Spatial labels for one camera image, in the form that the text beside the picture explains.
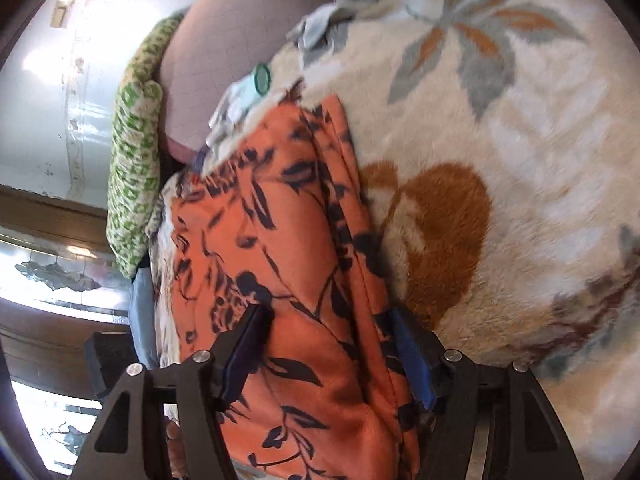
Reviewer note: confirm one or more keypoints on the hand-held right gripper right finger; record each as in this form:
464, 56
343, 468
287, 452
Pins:
415, 360

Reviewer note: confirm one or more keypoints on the person's left hand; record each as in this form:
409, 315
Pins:
176, 447

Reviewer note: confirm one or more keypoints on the orange floral garment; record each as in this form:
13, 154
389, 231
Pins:
280, 240

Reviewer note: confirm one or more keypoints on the green checkered pillow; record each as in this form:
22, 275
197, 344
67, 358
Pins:
132, 170

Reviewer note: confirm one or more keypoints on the wooden window frame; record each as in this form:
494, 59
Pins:
45, 210

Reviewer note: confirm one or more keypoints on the pink bed sheet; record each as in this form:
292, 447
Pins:
225, 50

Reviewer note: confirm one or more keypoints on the patterned glass window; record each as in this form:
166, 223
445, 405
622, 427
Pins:
60, 275

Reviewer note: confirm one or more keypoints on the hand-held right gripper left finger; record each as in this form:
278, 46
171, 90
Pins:
245, 355

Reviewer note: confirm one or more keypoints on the beige leaf print blanket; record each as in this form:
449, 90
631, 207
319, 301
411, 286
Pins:
500, 135

